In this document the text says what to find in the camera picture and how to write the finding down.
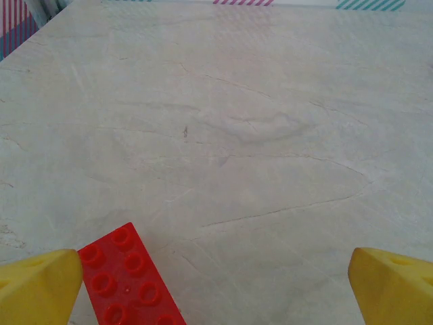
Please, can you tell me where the red toy brick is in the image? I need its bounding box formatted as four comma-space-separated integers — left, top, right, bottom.
77, 221, 187, 325

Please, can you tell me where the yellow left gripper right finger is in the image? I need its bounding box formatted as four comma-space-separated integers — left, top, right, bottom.
348, 246, 433, 325

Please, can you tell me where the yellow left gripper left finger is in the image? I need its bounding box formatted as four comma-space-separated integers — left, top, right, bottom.
0, 248, 84, 325

